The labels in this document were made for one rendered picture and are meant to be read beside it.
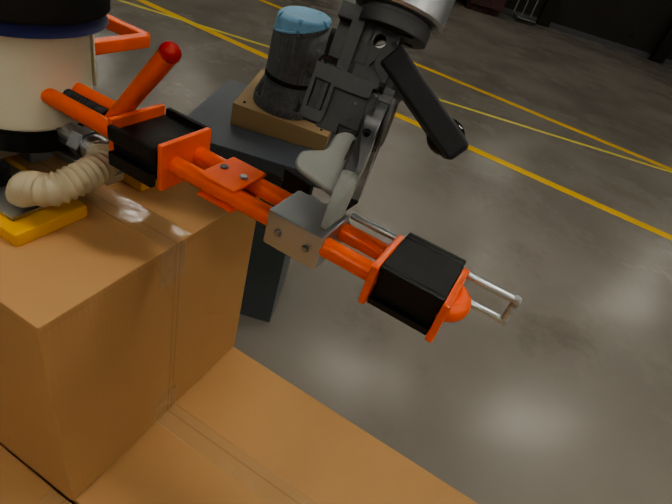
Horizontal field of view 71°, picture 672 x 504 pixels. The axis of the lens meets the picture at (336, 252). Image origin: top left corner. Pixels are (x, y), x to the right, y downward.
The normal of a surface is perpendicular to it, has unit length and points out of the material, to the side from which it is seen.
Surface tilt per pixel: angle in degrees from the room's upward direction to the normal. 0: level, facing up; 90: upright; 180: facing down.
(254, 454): 0
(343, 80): 67
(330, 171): 34
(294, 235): 90
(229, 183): 0
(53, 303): 0
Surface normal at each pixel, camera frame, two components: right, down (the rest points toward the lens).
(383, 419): 0.25, -0.77
